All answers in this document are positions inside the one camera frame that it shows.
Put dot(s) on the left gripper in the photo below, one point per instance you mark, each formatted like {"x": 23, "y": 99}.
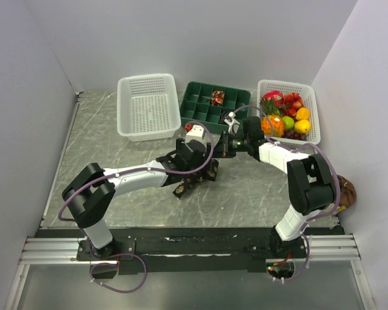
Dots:
{"x": 204, "y": 159}

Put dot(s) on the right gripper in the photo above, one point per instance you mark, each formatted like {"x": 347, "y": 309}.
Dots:
{"x": 225, "y": 140}

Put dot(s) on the black gold floral tie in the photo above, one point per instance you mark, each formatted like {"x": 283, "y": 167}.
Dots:
{"x": 208, "y": 173}

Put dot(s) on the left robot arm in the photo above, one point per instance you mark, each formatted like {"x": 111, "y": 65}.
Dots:
{"x": 90, "y": 193}

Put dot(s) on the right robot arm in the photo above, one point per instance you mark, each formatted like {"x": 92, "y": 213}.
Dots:
{"x": 312, "y": 183}

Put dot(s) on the orange pineapple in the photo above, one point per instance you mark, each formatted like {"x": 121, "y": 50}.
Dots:
{"x": 272, "y": 124}

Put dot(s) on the dark grapes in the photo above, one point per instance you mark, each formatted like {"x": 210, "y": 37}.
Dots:
{"x": 291, "y": 134}

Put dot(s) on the green apple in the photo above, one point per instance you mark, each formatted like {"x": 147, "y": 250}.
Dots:
{"x": 288, "y": 122}

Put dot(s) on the pink dragon fruit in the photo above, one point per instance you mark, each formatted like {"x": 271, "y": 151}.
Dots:
{"x": 275, "y": 97}

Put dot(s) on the green divided organizer tray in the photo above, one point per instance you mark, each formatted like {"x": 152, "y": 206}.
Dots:
{"x": 196, "y": 106}

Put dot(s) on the yellow lemon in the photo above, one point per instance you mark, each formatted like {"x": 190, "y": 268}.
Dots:
{"x": 302, "y": 126}

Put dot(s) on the red floral rolled tie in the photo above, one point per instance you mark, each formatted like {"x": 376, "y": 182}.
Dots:
{"x": 217, "y": 98}

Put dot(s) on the red strawberries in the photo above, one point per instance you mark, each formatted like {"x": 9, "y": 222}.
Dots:
{"x": 291, "y": 104}

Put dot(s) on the orange fruit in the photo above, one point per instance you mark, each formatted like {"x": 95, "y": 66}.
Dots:
{"x": 303, "y": 114}

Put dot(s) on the white empty plastic basket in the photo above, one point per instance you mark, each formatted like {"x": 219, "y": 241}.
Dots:
{"x": 147, "y": 107}

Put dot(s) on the white fruit basket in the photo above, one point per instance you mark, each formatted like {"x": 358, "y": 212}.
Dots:
{"x": 309, "y": 101}

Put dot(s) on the brown paper bag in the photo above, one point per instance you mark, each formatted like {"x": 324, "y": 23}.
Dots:
{"x": 348, "y": 194}

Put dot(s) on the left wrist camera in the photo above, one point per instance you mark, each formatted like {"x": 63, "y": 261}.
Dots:
{"x": 194, "y": 132}

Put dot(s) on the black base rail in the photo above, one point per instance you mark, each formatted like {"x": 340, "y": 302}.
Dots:
{"x": 159, "y": 250}

